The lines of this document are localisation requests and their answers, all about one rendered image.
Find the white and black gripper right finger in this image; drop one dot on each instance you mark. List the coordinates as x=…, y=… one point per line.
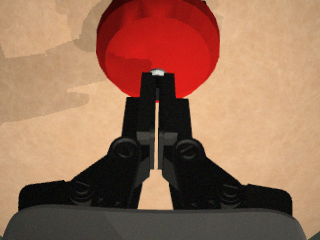
x=202, y=184

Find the red bell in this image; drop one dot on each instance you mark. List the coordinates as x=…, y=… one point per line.
x=173, y=36

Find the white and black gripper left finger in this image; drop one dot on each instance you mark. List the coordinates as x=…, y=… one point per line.
x=110, y=181

